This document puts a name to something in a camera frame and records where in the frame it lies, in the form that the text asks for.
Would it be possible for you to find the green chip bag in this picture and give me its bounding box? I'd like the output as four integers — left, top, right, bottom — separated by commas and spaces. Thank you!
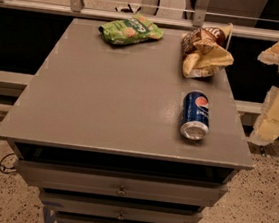
99, 14, 164, 46

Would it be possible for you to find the top grey drawer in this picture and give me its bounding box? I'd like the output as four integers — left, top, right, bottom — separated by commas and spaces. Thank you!
15, 160, 227, 207

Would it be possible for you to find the brown chip bag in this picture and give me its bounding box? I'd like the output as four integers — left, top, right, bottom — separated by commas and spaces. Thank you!
181, 23, 234, 79

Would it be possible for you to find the middle grey drawer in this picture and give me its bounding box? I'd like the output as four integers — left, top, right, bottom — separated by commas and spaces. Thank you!
39, 192, 202, 223

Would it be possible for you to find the blue Pepsi can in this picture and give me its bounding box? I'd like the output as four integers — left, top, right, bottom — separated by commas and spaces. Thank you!
180, 91, 209, 141

